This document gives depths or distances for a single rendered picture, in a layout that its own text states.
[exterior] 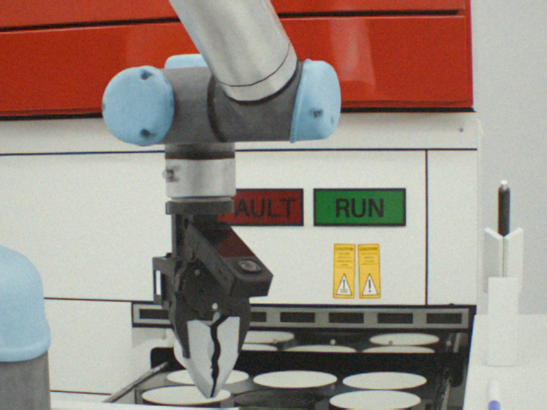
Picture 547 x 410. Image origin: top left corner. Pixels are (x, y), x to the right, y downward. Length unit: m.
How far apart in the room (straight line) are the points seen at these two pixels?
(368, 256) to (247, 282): 0.35
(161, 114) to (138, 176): 0.44
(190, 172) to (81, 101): 0.33
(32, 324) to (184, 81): 0.52
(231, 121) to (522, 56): 1.93
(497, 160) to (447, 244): 1.49
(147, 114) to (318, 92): 0.16
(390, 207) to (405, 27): 0.23
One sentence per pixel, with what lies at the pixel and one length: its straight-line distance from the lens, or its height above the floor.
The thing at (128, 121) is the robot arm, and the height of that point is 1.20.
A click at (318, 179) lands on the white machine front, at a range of 1.46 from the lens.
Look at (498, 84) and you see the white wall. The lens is 2.93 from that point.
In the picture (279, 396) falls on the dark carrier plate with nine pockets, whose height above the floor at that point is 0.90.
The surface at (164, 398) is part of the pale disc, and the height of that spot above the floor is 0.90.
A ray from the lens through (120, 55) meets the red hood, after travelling 1.47.
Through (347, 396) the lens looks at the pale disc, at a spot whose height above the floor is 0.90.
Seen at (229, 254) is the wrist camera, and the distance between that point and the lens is 1.17.
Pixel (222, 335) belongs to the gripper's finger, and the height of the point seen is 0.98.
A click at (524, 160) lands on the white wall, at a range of 2.92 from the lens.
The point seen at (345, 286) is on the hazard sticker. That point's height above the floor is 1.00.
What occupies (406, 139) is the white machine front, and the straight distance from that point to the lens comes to 1.44.
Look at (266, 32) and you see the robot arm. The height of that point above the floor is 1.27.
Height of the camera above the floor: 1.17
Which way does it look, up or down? 3 degrees down
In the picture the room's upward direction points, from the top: 1 degrees counter-clockwise
